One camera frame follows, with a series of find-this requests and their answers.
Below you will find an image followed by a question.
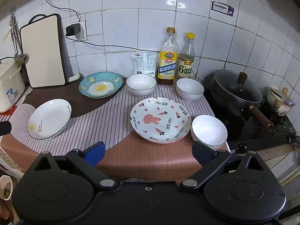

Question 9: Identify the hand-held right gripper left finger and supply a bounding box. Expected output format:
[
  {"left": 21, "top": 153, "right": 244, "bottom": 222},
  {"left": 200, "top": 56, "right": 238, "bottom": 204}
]
[{"left": 28, "top": 141, "right": 119, "bottom": 192}]

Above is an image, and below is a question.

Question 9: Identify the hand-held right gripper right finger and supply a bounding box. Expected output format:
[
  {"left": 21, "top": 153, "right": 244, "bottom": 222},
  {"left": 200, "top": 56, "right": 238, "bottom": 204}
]
[{"left": 179, "top": 141, "right": 270, "bottom": 191}]

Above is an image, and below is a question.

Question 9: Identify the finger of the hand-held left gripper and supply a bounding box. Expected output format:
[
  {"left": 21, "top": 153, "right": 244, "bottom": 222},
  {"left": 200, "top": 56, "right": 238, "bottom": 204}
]
[{"left": 0, "top": 121, "right": 12, "bottom": 136}]

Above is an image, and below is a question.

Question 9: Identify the white ribbed bowl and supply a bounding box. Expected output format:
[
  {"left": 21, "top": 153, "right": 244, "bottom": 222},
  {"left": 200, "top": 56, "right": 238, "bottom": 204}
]
[
  {"left": 126, "top": 74, "right": 157, "bottom": 97},
  {"left": 191, "top": 114, "right": 228, "bottom": 151},
  {"left": 176, "top": 78, "right": 205, "bottom": 101}
]

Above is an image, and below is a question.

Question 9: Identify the white sun print plate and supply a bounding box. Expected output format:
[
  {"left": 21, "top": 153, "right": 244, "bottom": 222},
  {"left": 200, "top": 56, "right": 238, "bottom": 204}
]
[{"left": 27, "top": 99, "right": 72, "bottom": 139}]

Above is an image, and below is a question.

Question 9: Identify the pink rabbit print plate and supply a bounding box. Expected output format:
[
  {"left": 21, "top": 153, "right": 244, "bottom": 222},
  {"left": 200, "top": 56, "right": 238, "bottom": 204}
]
[{"left": 130, "top": 97, "right": 192, "bottom": 144}]

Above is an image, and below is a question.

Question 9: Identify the blue fried egg plate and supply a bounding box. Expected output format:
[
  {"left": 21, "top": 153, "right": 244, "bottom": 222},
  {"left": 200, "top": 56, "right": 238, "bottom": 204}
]
[{"left": 78, "top": 71, "right": 123, "bottom": 98}]

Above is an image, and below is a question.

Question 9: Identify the striped brown counter mat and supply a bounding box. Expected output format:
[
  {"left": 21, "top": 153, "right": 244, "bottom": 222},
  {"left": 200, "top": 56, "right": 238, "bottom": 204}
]
[{"left": 0, "top": 74, "right": 231, "bottom": 177}]

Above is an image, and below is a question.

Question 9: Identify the cream rice cooker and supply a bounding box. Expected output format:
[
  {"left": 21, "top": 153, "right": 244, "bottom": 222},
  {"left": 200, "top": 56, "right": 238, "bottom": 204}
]
[{"left": 0, "top": 57, "right": 26, "bottom": 113}]

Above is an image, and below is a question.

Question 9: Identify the black gas stove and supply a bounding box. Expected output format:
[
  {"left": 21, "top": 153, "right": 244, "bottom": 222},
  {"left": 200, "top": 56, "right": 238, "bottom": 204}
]
[{"left": 203, "top": 75, "right": 300, "bottom": 155}]

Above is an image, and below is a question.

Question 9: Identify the white paper cup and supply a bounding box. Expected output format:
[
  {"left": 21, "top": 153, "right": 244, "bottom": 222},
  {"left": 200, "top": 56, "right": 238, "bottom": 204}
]
[{"left": 0, "top": 175, "right": 13, "bottom": 201}]

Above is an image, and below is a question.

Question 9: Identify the glass lid wooden knob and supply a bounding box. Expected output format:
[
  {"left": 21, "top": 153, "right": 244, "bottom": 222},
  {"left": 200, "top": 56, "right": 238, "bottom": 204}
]
[{"left": 210, "top": 70, "right": 263, "bottom": 104}]

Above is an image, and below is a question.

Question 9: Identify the metal ladle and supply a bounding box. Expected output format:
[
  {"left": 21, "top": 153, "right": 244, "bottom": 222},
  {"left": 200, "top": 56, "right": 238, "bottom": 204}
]
[{"left": 9, "top": 14, "right": 30, "bottom": 64}]

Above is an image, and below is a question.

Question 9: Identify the white cutting board dark rim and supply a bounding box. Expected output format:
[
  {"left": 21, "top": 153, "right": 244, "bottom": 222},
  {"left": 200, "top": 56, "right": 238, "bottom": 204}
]
[{"left": 19, "top": 13, "right": 68, "bottom": 89}]

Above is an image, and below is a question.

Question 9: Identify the clear vinegar bottle yellow cap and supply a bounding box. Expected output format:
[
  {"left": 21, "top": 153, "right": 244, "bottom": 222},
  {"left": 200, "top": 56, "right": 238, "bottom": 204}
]
[{"left": 177, "top": 32, "right": 196, "bottom": 80}]

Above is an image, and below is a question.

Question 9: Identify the amber cooking wine bottle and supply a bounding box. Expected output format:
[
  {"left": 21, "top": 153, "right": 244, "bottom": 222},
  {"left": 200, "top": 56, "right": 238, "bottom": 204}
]
[{"left": 157, "top": 27, "right": 177, "bottom": 86}]

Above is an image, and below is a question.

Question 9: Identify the cream ceramic pot with lid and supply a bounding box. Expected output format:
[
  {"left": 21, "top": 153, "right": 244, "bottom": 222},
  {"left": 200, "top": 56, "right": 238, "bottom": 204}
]
[{"left": 267, "top": 85, "right": 296, "bottom": 117}]

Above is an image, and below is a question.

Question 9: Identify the white plastic pouch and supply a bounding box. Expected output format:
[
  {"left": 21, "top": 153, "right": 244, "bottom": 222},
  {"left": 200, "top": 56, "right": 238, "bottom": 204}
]
[{"left": 130, "top": 52, "right": 149, "bottom": 76}]

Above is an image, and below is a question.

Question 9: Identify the clear plastic bag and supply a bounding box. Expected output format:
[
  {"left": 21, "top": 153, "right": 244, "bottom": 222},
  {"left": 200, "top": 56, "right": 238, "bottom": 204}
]
[{"left": 145, "top": 52, "right": 158, "bottom": 77}]

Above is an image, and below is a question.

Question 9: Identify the black power adapter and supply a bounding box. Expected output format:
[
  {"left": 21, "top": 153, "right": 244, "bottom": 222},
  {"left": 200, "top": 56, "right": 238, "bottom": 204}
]
[{"left": 65, "top": 23, "right": 81, "bottom": 38}]

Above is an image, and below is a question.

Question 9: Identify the black wok wooden handle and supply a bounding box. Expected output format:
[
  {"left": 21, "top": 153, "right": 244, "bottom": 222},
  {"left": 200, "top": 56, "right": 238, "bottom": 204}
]
[{"left": 203, "top": 69, "right": 275, "bottom": 134}]

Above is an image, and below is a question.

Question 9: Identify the white knife handle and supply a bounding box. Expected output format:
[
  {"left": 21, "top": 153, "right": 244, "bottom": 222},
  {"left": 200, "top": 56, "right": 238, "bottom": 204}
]
[{"left": 67, "top": 73, "right": 84, "bottom": 83}]

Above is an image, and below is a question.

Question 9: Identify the thin black adapter cable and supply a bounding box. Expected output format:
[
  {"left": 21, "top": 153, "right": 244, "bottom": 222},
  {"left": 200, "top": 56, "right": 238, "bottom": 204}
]
[{"left": 65, "top": 35, "right": 205, "bottom": 98}]

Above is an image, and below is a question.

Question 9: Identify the white wall socket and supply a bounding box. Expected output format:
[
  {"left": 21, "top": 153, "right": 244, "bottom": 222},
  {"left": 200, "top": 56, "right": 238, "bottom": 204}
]
[{"left": 68, "top": 20, "right": 88, "bottom": 42}]

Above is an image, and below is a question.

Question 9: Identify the purple white wall sticker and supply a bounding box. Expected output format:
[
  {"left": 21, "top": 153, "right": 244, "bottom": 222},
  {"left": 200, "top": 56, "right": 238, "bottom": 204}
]
[{"left": 211, "top": 1, "right": 235, "bottom": 17}]

